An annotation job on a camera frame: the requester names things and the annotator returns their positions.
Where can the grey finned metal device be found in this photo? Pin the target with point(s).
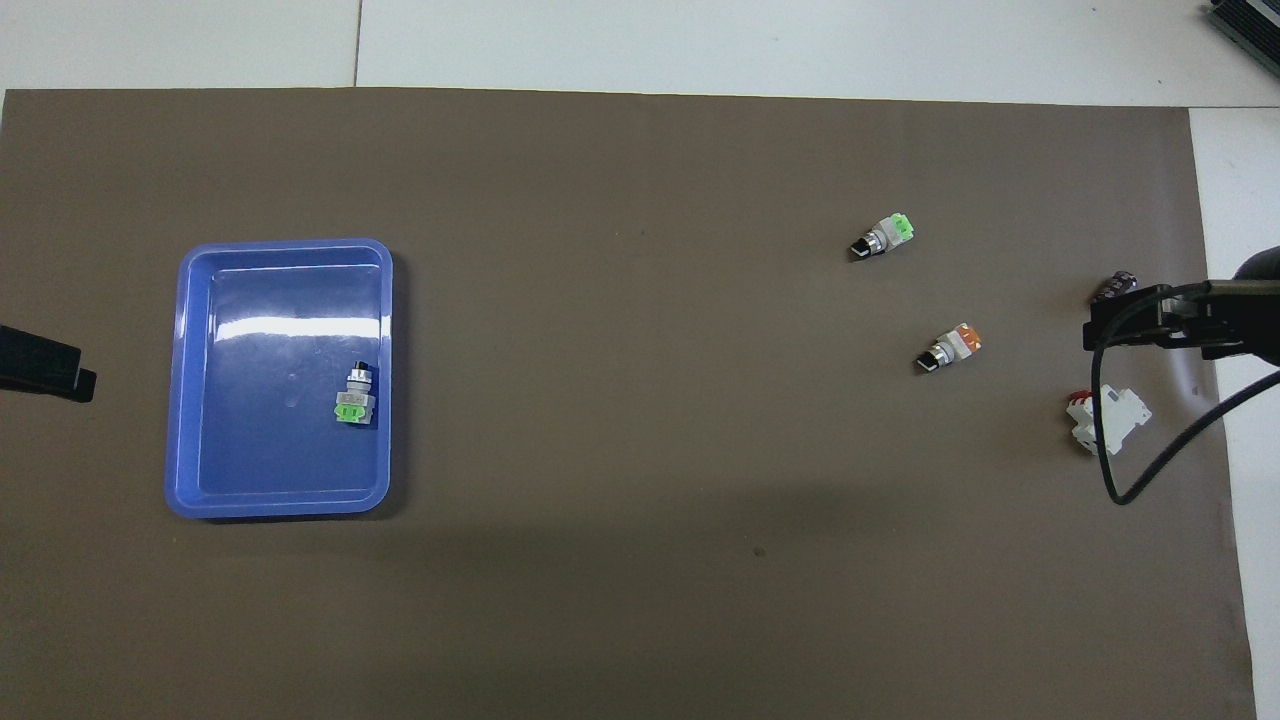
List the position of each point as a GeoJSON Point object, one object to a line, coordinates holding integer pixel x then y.
{"type": "Point", "coordinates": [1250, 22]}

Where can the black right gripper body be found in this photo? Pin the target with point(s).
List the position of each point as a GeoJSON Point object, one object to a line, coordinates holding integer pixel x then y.
{"type": "Point", "coordinates": [1245, 315]}

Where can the blue plastic tray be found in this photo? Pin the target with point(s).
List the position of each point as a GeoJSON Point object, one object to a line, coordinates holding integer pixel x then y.
{"type": "Point", "coordinates": [270, 400]}

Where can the orange selector switch black knob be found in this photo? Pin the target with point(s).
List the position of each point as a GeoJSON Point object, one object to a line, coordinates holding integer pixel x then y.
{"type": "Point", "coordinates": [952, 348]}

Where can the brown table mat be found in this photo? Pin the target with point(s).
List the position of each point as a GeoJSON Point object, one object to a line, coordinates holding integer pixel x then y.
{"type": "Point", "coordinates": [640, 400]}

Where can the small black terminal block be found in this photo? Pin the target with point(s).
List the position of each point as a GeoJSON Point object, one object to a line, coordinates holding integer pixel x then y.
{"type": "Point", "coordinates": [1120, 285]}

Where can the green push button switch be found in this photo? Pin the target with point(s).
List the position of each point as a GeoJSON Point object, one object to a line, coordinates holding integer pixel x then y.
{"type": "Point", "coordinates": [356, 400]}

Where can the green selector switch black knob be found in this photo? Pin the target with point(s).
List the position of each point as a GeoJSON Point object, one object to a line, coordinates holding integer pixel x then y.
{"type": "Point", "coordinates": [882, 236]}

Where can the white red terminal block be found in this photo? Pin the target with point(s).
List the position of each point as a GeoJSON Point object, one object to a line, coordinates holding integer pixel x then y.
{"type": "Point", "coordinates": [1120, 415]}

